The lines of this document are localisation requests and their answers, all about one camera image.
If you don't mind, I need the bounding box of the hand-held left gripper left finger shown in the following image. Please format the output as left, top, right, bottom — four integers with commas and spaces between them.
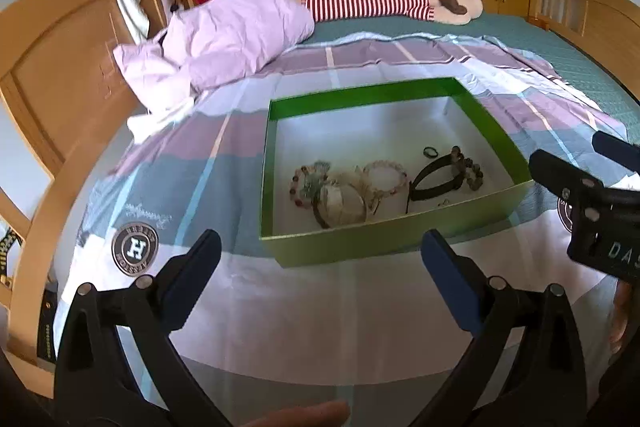
52, 229, 236, 427

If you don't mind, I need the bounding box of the green cardboard box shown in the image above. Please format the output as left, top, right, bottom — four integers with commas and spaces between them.
258, 77, 535, 269

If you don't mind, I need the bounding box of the wooden panel bed board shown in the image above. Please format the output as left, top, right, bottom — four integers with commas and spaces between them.
0, 0, 201, 370

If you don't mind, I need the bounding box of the red orange bead bracelet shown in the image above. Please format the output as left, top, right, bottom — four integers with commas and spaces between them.
287, 162, 333, 208

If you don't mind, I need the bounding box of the black cord bracelet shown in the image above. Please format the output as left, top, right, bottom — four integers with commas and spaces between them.
406, 154, 463, 215

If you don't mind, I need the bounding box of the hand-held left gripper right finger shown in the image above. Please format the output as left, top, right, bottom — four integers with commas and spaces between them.
407, 229, 587, 427

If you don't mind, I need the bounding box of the green leaf charm bracelet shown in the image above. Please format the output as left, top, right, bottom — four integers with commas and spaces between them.
300, 161, 333, 200

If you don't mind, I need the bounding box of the printed patchwork bed sheet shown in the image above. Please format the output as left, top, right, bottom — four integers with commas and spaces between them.
52, 32, 632, 427

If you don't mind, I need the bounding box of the person's right hand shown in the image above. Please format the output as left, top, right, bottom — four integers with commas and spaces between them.
607, 279, 640, 358

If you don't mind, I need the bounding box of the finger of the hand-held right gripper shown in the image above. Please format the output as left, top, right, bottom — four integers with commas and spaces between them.
591, 132, 640, 175
528, 149, 605, 210

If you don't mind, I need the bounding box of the dark bag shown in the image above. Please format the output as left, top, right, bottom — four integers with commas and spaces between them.
36, 291, 62, 364

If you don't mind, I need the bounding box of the pink quilt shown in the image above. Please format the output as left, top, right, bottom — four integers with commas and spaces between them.
112, 0, 317, 142

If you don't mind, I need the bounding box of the pink bead bracelet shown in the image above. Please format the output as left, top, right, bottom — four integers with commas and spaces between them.
361, 160, 412, 210

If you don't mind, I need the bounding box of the silver metal bangle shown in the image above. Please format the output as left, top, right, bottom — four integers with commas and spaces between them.
312, 179, 375, 229

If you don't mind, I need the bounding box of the person's left hand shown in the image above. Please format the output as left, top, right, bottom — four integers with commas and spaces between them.
240, 399, 352, 427

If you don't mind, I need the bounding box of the black yellow strap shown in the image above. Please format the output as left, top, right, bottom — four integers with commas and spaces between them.
0, 227, 27, 290

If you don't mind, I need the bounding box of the wooden slatted bed board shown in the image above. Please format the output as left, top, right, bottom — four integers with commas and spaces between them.
529, 0, 640, 88

